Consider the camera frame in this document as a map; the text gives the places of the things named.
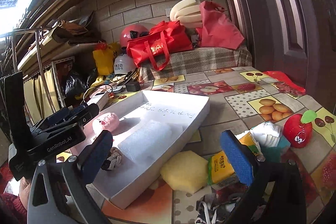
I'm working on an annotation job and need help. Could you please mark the white cloth glove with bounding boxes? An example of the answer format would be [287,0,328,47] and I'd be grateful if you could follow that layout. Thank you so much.
[250,122,282,147]

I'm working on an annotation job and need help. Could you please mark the yellow snack packet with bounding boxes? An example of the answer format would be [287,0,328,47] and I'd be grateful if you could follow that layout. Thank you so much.
[207,131,263,190]

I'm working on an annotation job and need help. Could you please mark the brown white knotted rope toy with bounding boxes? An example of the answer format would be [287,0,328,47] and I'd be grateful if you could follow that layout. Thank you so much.
[101,147,122,171]

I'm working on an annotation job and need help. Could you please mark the black white patterned cloth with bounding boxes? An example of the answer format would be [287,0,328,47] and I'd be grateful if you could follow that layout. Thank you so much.
[194,193,243,224]

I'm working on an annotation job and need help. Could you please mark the red plush apple toy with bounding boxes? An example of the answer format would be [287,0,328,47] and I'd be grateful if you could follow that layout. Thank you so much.
[283,110,317,148]

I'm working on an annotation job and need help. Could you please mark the pink plush toy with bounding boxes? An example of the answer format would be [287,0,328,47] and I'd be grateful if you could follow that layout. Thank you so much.
[92,113,120,135]

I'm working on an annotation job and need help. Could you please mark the yellow hexagonal sponge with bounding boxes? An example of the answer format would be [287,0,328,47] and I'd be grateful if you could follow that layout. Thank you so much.
[160,151,208,194]

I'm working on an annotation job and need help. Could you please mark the teal tissue pack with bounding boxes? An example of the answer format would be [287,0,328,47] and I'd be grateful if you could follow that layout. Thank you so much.
[261,135,290,162]

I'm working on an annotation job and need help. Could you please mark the person's left hand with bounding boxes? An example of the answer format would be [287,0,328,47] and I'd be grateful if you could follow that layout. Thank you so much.
[19,177,31,210]

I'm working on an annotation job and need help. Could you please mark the black plastic bag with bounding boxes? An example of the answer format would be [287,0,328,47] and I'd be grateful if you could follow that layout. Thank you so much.
[64,71,87,106]

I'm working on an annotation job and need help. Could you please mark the fruit pattern tablecloth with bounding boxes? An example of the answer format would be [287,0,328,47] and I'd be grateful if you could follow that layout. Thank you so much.
[88,67,335,223]

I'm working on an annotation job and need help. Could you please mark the white power bank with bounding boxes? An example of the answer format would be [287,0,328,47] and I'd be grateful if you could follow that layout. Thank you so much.
[87,92,109,111]

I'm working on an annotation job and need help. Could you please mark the metal storage shelf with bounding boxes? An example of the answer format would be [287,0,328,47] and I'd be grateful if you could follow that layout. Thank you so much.
[0,27,100,125]

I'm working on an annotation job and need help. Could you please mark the yellow shopping bag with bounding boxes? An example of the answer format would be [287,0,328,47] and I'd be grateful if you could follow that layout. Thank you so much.
[93,42,121,76]

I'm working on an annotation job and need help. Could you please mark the white shallow cardboard box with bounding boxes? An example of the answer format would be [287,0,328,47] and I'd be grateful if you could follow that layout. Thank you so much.
[92,90,210,209]

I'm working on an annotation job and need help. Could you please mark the black power adapter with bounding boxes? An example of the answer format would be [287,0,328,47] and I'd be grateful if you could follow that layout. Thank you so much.
[125,81,141,92]

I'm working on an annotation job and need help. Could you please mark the red plastic bag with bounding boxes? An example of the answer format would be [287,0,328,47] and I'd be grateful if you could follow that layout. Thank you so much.
[264,71,306,94]

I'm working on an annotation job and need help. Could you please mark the white helmet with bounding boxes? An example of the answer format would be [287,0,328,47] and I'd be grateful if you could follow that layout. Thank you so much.
[114,53,137,75]

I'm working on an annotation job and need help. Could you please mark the pink helmet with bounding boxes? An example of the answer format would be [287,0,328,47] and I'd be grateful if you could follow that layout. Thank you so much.
[120,23,149,48]

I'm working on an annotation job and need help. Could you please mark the plaid covered bench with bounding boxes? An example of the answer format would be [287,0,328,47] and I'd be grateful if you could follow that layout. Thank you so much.
[139,46,252,82]

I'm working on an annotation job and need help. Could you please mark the red paper bag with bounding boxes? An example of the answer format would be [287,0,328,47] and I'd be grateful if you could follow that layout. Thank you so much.
[197,1,245,50]

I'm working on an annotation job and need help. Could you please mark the red tote bag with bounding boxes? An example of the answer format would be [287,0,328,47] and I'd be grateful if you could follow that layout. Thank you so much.
[126,21,193,71]

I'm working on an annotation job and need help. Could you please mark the brown wooden door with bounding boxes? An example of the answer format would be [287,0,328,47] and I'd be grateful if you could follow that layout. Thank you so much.
[227,0,335,111]

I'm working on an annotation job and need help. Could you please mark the cream folded foam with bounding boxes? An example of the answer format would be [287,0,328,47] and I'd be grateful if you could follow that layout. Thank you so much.
[169,0,203,28]

